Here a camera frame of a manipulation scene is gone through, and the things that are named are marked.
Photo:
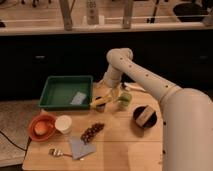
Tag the blue cloth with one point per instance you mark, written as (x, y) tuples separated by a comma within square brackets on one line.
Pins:
[(80, 149)]

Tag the light blue sponge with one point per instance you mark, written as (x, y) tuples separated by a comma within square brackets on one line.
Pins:
[(78, 98)]

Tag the green plastic tray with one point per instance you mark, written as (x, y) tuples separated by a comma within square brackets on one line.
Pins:
[(59, 91)]

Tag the green cup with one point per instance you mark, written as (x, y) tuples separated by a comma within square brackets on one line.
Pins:
[(123, 100)]

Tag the orange fruit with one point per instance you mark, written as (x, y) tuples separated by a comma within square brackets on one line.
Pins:
[(40, 128)]

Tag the white utensil with black tip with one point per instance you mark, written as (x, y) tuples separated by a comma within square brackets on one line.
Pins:
[(128, 87)]

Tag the metal cup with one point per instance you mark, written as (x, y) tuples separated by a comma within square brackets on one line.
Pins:
[(100, 107)]

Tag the black bowl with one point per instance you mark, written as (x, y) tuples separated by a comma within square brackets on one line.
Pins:
[(150, 123)]

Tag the bunch of dark grapes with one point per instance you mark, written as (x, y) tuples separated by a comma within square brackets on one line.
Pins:
[(91, 132)]

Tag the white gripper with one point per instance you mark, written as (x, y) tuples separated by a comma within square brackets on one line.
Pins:
[(112, 80)]

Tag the yellow banana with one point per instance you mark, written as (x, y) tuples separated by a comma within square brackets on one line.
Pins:
[(103, 100)]

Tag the white cup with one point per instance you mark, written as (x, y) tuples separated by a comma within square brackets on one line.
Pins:
[(63, 124)]

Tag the wooden block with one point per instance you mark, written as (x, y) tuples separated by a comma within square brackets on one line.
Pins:
[(144, 115)]

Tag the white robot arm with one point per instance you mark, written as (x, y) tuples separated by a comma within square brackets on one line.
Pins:
[(187, 113)]

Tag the orange bowl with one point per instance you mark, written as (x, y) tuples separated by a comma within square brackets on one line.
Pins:
[(50, 122)]

